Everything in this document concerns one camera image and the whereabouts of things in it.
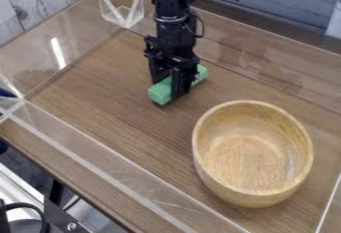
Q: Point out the light wooden bowl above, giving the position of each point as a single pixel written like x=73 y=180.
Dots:
x=254 y=153

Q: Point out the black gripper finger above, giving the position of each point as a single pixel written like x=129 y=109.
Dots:
x=160 y=69
x=183 y=78

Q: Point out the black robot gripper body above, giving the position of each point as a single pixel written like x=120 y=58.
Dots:
x=175 y=41

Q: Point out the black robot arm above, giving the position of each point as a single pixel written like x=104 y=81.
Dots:
x=177 y=8

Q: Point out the green rectangular block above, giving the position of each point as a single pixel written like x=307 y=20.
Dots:
x=160 y=92

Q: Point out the black metal bracket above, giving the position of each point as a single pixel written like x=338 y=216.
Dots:
x=61 y=221

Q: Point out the clear acrylic enclosure wall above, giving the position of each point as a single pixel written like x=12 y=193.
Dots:
x=86 y=123

